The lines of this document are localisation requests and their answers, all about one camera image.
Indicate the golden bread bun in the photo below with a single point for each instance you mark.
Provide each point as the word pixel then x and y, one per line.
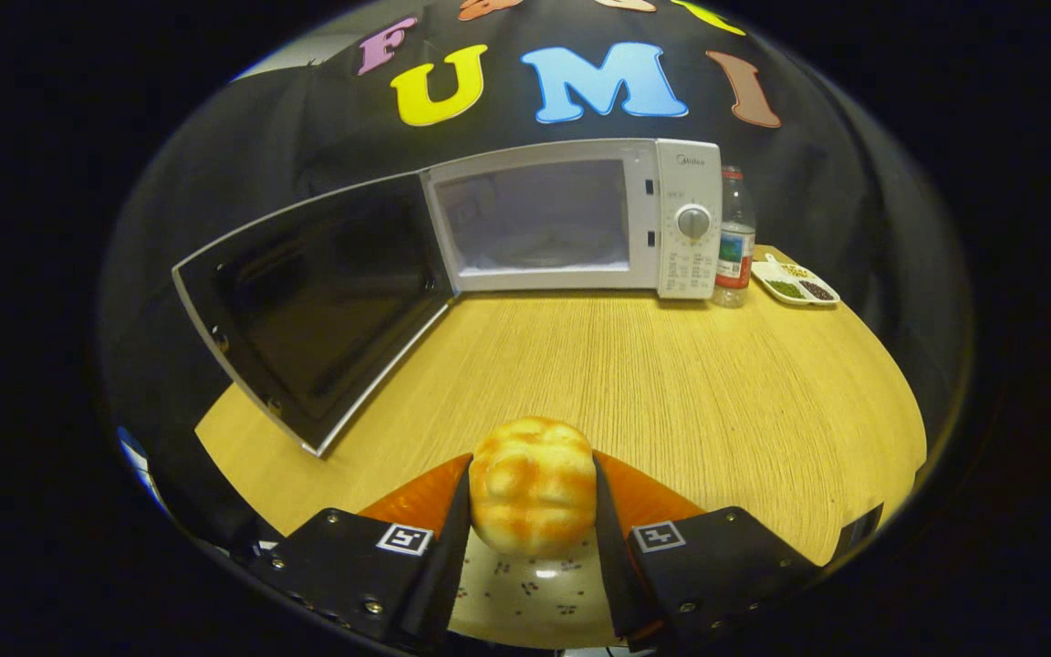
pixel 533 484

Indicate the white microwave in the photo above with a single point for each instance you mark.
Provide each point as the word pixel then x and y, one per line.
pixel 690 265

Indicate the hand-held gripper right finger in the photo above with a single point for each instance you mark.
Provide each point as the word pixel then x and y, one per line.
pixel 612 566

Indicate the patterned cream plate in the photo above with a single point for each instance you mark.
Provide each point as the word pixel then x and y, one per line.
pixel 525 598

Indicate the white divided dish of beans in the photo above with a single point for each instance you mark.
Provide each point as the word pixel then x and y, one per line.
pixel 795 285

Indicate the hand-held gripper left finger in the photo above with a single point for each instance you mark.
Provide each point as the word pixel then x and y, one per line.
pixel 448 566

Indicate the clear plastic water bottle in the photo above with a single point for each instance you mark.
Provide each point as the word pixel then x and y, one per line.
pixel 734 246

